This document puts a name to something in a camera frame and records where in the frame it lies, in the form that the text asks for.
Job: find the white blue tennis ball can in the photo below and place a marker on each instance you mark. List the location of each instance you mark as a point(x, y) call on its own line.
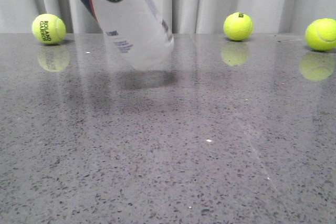
point(134, 28)

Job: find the Wilson tennis ball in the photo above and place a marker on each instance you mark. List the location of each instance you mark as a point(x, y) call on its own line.
point(238, 26)

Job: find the Roland Garros tennis ball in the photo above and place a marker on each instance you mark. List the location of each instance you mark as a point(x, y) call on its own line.
point(48, 29)

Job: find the plain yellow tennis ball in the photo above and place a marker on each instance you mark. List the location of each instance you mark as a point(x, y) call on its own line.
point(320, 34)

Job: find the grey pleated curtain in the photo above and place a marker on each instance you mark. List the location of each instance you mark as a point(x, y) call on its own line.
point(182, 16)

